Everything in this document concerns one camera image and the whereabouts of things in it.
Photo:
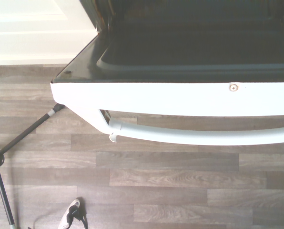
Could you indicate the white cabinet door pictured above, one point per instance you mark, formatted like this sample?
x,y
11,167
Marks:
x,y
37,31

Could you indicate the black camera tripod stand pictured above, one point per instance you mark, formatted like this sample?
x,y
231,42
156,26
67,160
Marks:
x,y
25,133

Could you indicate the white power strip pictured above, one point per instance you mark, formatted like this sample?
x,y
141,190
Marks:
x,y
69,213

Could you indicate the white oven door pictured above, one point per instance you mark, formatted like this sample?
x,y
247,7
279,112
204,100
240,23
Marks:
x,y
156,95

